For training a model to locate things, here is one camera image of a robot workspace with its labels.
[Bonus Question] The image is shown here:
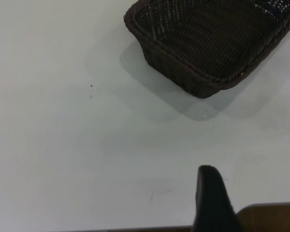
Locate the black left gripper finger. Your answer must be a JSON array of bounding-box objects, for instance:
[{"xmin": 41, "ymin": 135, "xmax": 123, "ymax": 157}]
[{"xmin": 192, "ymin": 165, "xmax": 244, "ymax": 232}]

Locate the dark brown woven basket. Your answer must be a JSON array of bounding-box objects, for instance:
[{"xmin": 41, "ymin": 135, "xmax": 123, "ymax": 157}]
[{"xmin": 123, "ymin": 0, "xmax": 290, "ymax": 99}]

